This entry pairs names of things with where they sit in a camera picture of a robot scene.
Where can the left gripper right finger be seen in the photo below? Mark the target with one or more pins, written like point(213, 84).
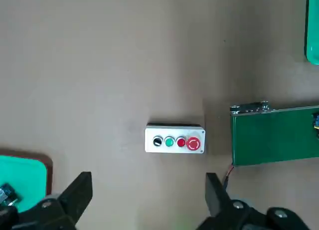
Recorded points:
point(216, 197)

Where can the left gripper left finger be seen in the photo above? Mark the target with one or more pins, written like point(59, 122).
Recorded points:
point(74, 192)

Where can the grey push-button control box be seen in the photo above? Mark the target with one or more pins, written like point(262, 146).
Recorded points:
point(174, 132)

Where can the black-capped push-button part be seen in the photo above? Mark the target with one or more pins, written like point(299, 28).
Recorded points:
point(316, 122)

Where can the spare push-button part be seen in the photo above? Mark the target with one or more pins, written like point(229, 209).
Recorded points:
point(7, 192)

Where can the green conveyor belt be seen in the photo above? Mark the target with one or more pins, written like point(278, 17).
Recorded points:
point(269, 135)

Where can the green plastic tray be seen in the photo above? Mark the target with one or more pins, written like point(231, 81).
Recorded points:
point(27, 175)
point(314, 28)

